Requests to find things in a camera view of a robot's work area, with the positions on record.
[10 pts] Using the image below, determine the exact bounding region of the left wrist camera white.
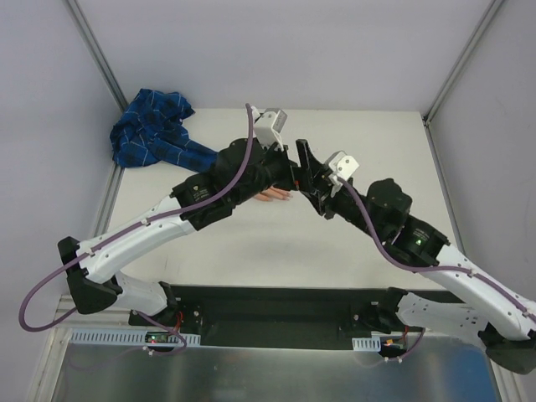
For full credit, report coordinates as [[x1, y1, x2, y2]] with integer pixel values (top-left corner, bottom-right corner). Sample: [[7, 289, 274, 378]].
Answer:
[[254, 108, 287, 151]]

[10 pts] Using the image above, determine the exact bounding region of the right white cable duct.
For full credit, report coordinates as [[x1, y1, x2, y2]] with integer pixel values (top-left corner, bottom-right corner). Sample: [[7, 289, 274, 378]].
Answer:
[[352, 336, 382, 353]]

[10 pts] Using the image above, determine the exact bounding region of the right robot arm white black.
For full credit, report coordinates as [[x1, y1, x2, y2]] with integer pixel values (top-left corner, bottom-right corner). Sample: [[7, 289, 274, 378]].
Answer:
[[296, 140, 535, 374]]

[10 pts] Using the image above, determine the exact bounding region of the left aluminium frame post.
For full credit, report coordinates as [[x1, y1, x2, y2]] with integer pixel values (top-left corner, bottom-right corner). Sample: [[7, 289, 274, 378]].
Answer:
[[64, 0, 128, 111]]

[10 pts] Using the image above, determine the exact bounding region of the blue plaid cloth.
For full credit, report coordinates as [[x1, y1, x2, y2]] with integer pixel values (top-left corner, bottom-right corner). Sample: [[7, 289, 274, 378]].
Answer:
[[110, 89, 217, 173]]

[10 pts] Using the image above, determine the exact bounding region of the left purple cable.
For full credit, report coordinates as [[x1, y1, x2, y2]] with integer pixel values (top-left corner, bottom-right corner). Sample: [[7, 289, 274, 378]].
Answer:
[[19, 103, 269, 334]]

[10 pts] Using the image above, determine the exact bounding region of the right aluminium frame post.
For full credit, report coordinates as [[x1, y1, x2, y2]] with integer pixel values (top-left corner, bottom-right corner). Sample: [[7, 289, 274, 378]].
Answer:
[[421, 0, 506, 126]]

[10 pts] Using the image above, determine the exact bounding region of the purple cable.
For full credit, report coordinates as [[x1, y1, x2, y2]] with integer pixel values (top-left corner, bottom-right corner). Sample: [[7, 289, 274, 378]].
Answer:
[[19, 103, 269, 334], [337, 176, 536, 323]]

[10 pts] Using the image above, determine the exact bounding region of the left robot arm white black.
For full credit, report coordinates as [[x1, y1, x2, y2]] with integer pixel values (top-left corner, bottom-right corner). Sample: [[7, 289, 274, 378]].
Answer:
[[58, 139, 301, 326]]

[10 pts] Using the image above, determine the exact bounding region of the aluminium frame post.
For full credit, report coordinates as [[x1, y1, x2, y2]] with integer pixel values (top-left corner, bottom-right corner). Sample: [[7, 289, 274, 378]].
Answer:
[[421, 0, 506, 126], [64, 0, 128, 111]]

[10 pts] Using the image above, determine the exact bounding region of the left white cable duct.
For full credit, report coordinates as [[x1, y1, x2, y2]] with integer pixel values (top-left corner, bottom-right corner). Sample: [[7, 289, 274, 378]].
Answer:
[[70, 328, 201, 348]]

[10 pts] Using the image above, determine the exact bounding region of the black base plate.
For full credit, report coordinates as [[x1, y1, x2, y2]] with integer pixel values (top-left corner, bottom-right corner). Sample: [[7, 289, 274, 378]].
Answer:
[[159, 286, 421, 350]]

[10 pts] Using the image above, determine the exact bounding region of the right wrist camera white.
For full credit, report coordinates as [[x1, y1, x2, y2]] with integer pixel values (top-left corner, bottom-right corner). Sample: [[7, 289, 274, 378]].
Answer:
[[325, 151, 359, 198]]

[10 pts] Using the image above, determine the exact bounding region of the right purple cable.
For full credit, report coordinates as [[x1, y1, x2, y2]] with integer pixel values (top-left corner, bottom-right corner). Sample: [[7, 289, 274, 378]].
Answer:
[[337, 176, 536, 323]]

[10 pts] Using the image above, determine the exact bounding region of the mannequin hand with nails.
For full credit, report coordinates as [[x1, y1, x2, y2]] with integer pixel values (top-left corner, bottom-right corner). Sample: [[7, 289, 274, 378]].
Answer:
[[255, 187, 291, 202]]

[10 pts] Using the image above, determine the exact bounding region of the white cable duct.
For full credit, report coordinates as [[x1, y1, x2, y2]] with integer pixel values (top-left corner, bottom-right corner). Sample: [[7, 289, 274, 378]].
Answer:
[[352, 336, 382, 353], [70, 328, 201, 348]]

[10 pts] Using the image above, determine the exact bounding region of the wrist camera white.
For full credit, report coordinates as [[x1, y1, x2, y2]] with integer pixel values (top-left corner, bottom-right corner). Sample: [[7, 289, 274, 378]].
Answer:
[[325, 151, 359, 198], [254, 108, 287, 151]]

